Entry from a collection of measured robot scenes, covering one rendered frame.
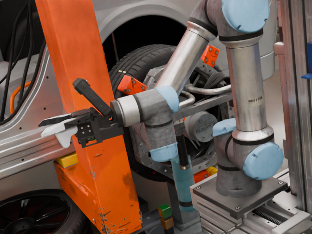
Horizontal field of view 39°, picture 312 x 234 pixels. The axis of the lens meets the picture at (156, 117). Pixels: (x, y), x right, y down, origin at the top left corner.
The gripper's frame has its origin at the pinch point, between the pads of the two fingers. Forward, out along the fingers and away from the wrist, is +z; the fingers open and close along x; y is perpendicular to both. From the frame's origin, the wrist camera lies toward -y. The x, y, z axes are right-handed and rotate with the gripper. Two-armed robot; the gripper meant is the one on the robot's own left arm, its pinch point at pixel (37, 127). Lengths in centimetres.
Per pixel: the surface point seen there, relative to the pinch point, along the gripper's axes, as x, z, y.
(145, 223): 85, -34, 72
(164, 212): 47, -36, 53
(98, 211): 61, -13, 49
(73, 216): 94, -3, 61
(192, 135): 65, -60, 32
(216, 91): 60, -73, 15
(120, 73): 89, -41, 0
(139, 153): 74, -37, 35
